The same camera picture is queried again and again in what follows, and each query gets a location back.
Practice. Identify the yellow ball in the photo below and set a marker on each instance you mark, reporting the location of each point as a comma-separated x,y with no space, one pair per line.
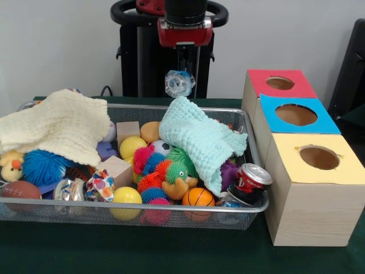
127,195
132,147

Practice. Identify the crushed red soda can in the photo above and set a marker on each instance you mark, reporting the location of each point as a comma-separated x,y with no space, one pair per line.
251,179

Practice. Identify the plain wooden cube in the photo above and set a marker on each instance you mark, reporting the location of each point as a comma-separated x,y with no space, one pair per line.
117,171

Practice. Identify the blue spiky ball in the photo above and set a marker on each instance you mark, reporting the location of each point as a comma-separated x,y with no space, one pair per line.
42,168

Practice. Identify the small orange basketball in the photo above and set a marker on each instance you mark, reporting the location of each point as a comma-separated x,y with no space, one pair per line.
198,197

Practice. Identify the crushed clear plastic bottle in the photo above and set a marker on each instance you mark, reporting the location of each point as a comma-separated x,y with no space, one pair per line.
181,83

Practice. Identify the wooden three-hole box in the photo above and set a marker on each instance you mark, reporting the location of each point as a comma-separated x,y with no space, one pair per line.
313,211

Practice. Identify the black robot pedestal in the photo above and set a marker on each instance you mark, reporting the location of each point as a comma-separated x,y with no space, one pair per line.
142,57

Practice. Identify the dark green table cloth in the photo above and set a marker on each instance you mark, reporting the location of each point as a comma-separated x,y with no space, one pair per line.
171,251
357,114

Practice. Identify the yellow plush duck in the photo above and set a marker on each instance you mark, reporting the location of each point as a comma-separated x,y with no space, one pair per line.
11,169

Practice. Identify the cream waffle cloth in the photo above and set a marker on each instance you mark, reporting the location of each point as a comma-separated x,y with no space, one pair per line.
57,125

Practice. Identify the mint waffle cloth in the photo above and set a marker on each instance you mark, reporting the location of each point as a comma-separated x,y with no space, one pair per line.
199,137

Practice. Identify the clear mesh bin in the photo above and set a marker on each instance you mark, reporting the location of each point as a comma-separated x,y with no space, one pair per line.
85,217

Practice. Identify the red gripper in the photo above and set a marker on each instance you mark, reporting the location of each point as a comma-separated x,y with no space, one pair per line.
185,37

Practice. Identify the small brown football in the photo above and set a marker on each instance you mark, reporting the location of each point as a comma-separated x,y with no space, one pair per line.
20,189

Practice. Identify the black upright panel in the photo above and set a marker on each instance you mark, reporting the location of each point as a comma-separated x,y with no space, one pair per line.
353,71

